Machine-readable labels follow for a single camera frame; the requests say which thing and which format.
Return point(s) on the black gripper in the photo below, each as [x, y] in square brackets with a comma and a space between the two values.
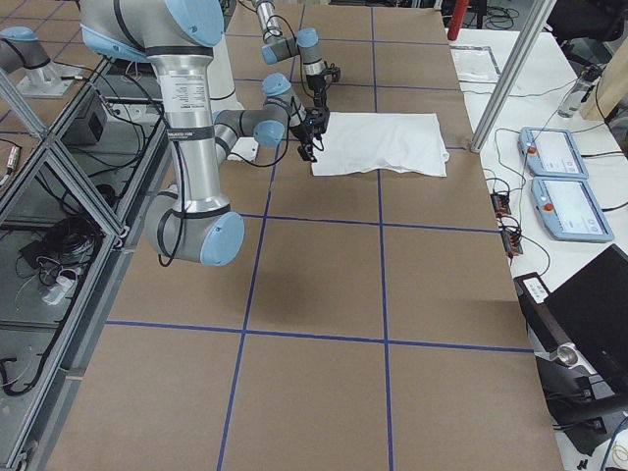
[303, 132]
[317, 89]

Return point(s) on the white printed t-shirt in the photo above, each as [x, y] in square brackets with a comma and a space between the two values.
[365, 142]

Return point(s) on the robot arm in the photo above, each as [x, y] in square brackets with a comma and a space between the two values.
[192, 219]
[305, 44]

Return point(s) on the clear plastic sheet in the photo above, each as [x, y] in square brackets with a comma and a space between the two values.
[475, 63]

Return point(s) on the red cylinder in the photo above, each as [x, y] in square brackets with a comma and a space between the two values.
[457, 18]

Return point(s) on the brown table mat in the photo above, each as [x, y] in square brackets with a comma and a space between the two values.
[369, 322]

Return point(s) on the orange black adapter box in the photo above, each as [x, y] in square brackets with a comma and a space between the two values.
[501, 203]

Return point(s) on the far blue teach pendant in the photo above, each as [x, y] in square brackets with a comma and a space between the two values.
[551, 153]

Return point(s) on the blue teach pendant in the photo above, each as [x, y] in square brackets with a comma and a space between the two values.
[551, 153]
[569, 210]

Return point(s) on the water bottle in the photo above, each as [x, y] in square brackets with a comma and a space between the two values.
[572, 101]

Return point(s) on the near blue teach pendant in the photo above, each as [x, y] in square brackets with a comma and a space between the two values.
[569, 210]

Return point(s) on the black laptop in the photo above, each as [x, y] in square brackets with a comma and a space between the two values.
[583, 323]

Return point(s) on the black monitor stand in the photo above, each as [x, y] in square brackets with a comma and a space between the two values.
[587, 409]

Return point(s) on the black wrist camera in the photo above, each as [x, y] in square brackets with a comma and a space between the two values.
[332, 74]

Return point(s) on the aluminium frame post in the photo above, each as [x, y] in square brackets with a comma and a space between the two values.
[515, 62]

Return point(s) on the aluminium frame rack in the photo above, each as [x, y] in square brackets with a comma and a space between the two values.
[70, 220]

